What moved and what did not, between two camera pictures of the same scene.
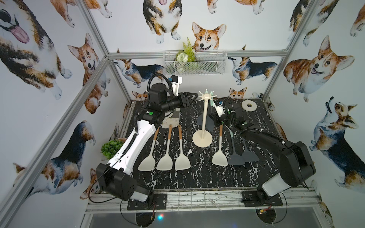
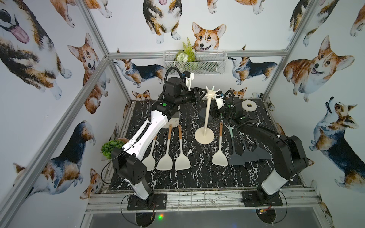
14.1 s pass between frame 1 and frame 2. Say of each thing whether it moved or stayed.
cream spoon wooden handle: stayed
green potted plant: stayed
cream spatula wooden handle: stayed
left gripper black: moved
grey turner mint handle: moved
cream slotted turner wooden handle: stayed
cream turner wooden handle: stayed
